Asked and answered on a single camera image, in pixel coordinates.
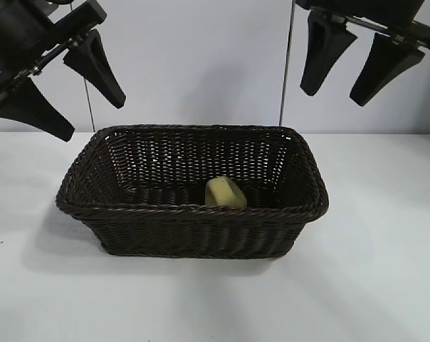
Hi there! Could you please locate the pale yellow egg yolk pastry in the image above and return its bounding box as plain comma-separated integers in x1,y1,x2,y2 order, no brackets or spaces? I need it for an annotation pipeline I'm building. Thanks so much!
204,177,248,207

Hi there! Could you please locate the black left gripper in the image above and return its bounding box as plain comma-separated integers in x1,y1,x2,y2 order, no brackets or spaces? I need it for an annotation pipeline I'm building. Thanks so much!
0,0,127,143

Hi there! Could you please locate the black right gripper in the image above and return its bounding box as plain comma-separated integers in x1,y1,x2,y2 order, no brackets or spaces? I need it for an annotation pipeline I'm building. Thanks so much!
295,0,430,107

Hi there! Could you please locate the dark brown woven wicker basket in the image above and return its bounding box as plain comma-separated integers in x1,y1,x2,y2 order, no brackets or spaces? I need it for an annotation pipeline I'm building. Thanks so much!
54,123,330,259

